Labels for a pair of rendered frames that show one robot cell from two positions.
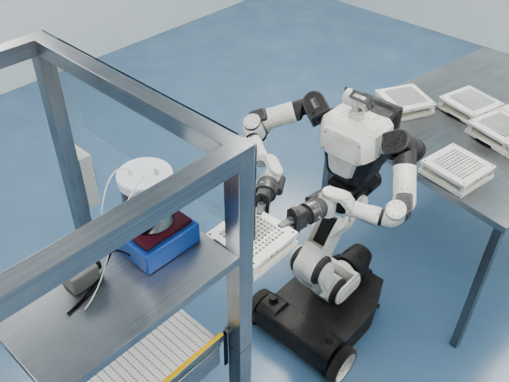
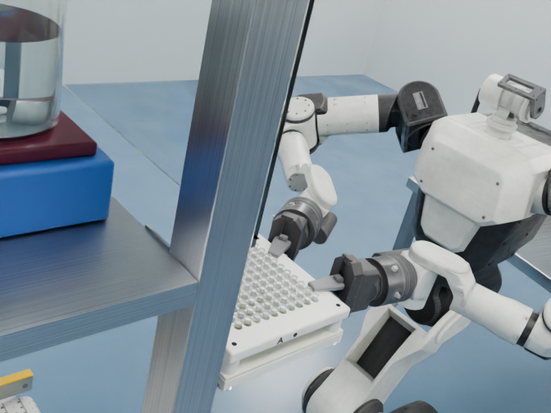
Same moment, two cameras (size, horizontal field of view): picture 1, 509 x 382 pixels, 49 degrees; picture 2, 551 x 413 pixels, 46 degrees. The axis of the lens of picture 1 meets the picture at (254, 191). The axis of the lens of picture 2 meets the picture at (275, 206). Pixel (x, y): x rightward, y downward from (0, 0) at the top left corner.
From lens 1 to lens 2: 101 cm
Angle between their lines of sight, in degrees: 12
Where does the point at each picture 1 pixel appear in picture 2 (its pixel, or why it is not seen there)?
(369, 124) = (524, 148)
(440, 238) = not seen: outside the picture
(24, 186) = not seen: outside the picture
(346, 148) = (470, 184)
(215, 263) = (125, 276)
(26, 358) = not seen: outside the picture
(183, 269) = (24, 266)
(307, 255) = (341, 388)
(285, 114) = (362, 111)
